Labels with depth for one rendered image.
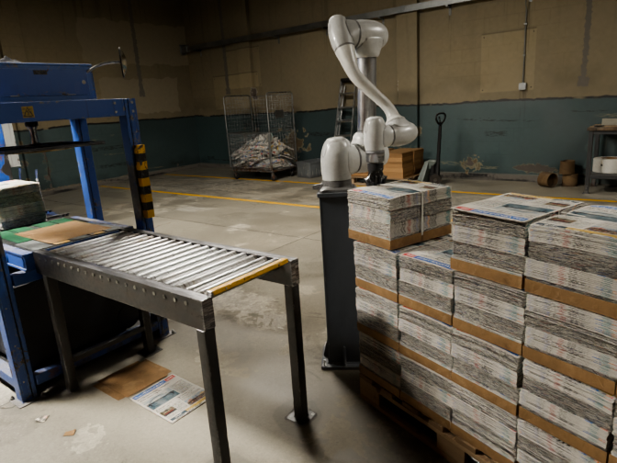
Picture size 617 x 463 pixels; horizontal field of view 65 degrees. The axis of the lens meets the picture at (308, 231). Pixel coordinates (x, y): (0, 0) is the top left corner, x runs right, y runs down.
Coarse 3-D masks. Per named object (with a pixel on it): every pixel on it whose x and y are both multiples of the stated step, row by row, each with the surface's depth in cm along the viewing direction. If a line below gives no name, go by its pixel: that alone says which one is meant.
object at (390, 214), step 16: (352, 192) 219; (368, 192) 212; (384, 192) 210; (400, 192) 209; (352, 208) 222; (368, 208) 212; (384, 208) 202; (400, 208) 202; (416, 208) 208; (352, 224) 224; (368, 224) 214; (384, 224) 206; (400, 224) 205
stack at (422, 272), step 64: (384, 256) 210; (448, 256) 194; (384, 320) 218; (512, 320) 161; (576, 320) 143; (448, 384) 191; (512, 384) 164; (576, 384) 146; (448, 448) 198; (512, 448) 171; (576, 448) 151
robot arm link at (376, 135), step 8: (368, 120) 224; (376, 120) 222; (368, 128) 223; (376, 128) 222; (384, 128) 224; (392, 128) 227; (368, 136) 224; (376, 136) 223; (384, 136) 224; (392, 136) 226; (368, 144) 225; (376, 144) 224; (384, 144) 225
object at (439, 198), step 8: (400, 184) 228; (408, 184) 227; (416, 184) 225; (424, 184) 224; (432, 184) 223; (432, 192) 212; (440, 192) 214; (448, 192) 217; (432, 200) 212; (440, 200) 215; (448, 200) 218; (432, 208) 214; (440, 208) 217; (448, 208) 219; (432, 216) 215; (440, 216) 218; (448, 216) 221; (432, 224) 216; (440, 224) 219; (448, 224) 222
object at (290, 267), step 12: (132, 228) 290; (180, 240) 256; (192, 240) 255; (228, 252) 235; (240, 252) 229; (252, 252) 227; (264, 252) 226; (288, 264) 212; (264, 276) 223; (276, 276) 218; (288, 276) 213
